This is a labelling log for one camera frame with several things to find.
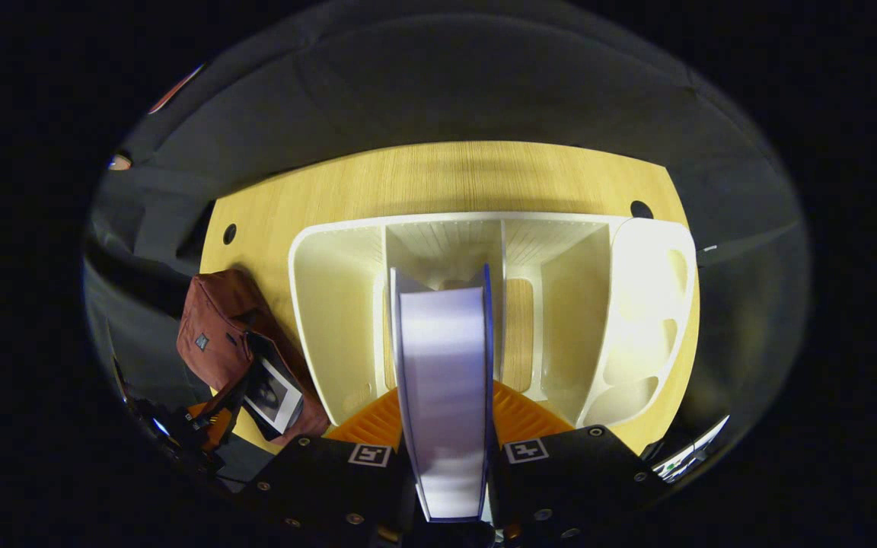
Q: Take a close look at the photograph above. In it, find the reddish brown schoolbag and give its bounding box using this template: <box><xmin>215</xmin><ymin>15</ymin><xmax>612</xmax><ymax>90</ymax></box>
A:
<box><xmin>177</xmin><ymin>268</ymin><xmax>331</xmax><ymax>447</ymax></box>

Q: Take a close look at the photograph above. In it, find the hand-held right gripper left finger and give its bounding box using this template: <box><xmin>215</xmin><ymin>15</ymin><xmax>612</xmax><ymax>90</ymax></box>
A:
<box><xmin>243</xmin><ymin>385</ymin><xmax>418</xmax><ymax>540</ymax></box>

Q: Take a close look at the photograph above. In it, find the blue cover book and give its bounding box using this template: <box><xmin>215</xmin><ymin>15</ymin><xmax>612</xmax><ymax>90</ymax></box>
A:
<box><xmin>391</xmin><ymin>264</ymin><xmax>497</xmax><ymax>524</ymax></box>

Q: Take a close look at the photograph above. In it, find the white portrait cover book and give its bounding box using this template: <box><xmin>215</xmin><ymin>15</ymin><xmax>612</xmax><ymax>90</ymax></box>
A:
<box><xmin>243</xmin><ymin>333</ymin><xmax>305</xmax><ymax>441</ymax></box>

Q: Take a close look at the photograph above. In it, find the white flat device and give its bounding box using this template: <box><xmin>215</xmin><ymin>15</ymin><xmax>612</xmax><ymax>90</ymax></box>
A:
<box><xmin>652</xmin><ymin>415</ymin><xmax>730</xmax><ymax>482</ymax></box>

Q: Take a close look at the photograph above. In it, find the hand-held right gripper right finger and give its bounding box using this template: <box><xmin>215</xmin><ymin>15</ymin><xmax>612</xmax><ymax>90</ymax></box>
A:
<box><xmin>489</xmin><ymin>379</ymin><xmax>669</xmax><ymax>540</ymax></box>

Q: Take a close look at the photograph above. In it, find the white bookshelf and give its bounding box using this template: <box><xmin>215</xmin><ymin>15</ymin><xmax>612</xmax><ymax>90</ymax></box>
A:
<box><xmin>289</xmin><ymin>212</ymin><xmax>698</xmax><ymax>432</ymax></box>

